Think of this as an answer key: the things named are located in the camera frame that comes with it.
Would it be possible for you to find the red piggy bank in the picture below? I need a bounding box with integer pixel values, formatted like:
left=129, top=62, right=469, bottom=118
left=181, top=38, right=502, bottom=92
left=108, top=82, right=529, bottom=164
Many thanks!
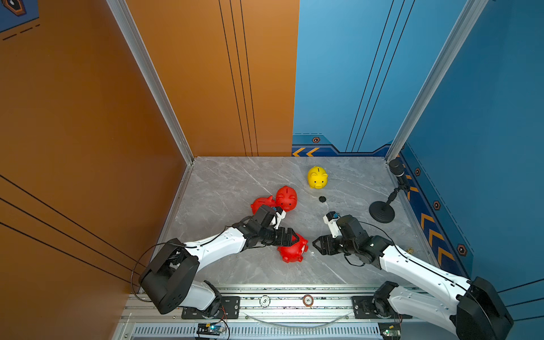
left=250, top=195, right=276, bottom=215
left=278, top=233, right=308, bottom=263
left=276, top=186, right=298, bottom=212

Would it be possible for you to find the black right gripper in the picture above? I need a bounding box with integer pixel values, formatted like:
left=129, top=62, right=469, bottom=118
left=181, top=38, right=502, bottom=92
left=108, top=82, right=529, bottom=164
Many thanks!
left=309, top=234, right=358, bottom=256

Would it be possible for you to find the aluminium corner post left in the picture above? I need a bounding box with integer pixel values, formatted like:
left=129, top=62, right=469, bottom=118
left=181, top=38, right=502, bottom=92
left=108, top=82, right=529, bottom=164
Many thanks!
left=106, top=0, right=195, bottom=167

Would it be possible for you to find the aluminium corner post right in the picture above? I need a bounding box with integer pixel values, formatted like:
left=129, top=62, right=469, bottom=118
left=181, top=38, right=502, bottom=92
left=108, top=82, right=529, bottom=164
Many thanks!
left=385, top=0, right=488, bottom=164

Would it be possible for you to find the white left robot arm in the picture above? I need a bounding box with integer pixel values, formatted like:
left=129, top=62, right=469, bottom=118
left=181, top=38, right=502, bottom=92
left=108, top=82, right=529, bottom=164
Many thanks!
left=138, top=205, right=300, bottom=318

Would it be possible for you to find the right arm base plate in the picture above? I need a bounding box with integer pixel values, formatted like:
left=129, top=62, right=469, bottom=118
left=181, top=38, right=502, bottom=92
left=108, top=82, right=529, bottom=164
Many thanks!
left=351, top=296, right=412, bottom=320

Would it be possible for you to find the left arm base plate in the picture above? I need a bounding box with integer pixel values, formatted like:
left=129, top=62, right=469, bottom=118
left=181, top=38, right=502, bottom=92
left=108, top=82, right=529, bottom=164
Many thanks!
left=181, top=296, right=241, bottom=320

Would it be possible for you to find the green circuit board left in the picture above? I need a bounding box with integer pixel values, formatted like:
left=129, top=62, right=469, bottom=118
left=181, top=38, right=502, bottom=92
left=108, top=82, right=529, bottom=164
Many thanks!
left=196, top=323, right=224, bottom=337

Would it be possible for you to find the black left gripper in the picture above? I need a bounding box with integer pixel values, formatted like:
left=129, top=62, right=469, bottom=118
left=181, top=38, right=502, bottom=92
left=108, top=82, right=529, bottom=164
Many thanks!
left=258, top=227, right=301, bottom=247

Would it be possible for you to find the green circuit board right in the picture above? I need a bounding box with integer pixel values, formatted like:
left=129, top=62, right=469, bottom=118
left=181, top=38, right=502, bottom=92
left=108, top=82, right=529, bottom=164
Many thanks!
left=378, top=323, right=402, bottom=340

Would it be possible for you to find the green circuit board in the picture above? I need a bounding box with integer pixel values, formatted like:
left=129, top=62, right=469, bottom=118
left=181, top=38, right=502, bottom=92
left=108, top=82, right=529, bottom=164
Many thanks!
left=378, top=323, right=402, bottom=340
left=196, top=323, right=224, bottom=337

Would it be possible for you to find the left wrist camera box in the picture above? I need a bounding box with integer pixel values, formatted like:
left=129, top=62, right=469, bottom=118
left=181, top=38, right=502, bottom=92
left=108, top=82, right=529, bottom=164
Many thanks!
left=271, top=207, right=286, bottom=230

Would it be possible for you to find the aluminium corner post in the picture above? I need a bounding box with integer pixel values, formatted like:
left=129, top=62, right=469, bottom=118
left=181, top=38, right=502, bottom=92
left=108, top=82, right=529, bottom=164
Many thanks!
left=385, top=0, right=488, bottom=164
left=106, top=0, right=195, bottom=167

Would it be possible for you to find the yellow piggy bank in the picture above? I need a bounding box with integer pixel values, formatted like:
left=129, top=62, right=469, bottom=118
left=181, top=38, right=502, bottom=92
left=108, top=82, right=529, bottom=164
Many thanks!
left=307, top=167, right=328, bottom=189

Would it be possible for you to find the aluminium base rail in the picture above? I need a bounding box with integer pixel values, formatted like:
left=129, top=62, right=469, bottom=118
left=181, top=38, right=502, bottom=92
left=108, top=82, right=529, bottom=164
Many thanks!
left=113, top=285, right=455, bottom=339

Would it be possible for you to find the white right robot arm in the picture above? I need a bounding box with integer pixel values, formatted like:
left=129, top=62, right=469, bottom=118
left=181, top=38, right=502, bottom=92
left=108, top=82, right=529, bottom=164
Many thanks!
left=313, top=212, right=514, bottom=339

